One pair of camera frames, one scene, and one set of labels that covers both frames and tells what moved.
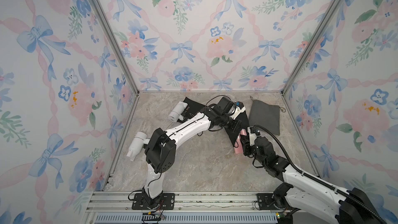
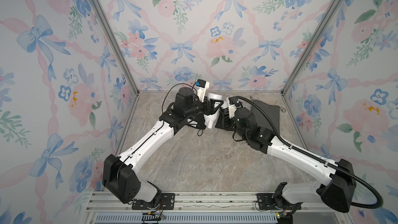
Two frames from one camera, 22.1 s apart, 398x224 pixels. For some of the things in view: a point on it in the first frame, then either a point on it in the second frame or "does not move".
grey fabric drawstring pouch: x=266 y=115 does not move
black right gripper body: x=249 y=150 → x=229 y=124
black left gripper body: x=228 y=123 → x=198 y=108
